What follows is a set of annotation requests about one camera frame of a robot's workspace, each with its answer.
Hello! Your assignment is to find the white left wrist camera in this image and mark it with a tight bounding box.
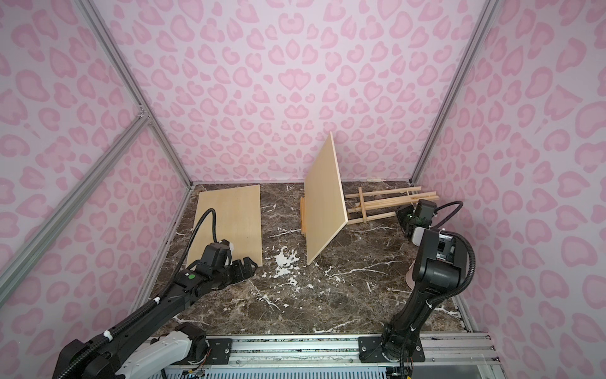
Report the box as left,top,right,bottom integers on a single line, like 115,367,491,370
219,239,234,266

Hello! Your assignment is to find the pink pencil cup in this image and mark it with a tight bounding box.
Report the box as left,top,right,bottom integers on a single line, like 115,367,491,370
406,267,415,290

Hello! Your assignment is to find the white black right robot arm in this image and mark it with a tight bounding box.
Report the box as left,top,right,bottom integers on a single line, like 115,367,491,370
380,199,477,365

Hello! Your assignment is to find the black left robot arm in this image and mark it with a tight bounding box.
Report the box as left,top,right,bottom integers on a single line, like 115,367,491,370
52,240,258,378

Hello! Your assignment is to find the light plywood board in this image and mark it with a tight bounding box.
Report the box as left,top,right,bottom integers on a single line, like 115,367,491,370
194,185,263,266

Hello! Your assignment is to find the small wooden easel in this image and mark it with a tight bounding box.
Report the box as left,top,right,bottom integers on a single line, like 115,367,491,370
344,186,440,225

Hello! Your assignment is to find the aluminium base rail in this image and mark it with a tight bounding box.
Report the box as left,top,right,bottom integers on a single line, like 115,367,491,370
87,334,505,379

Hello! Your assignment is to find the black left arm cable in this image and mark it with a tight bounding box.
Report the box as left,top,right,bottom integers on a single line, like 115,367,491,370
51,207,219,379

